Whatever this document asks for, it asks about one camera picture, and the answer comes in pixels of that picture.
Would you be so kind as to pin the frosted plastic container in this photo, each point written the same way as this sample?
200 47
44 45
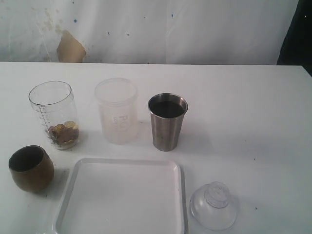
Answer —
117 104

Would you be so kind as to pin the stainless steel tumbler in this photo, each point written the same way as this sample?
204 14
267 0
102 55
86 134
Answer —
167 112

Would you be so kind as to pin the dark object right background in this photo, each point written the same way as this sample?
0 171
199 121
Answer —
297 45

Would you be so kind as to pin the white plastic tray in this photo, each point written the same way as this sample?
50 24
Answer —
121 196

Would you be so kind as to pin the clear graduated shaker cup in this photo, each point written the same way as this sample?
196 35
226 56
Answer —
53 103

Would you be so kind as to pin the clear shaker strainer lid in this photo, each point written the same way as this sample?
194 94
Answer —
213 207

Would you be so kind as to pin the coins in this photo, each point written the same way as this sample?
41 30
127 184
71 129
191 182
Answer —
64 135

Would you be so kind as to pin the brown wooden cup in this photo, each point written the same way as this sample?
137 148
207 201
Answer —
31 168

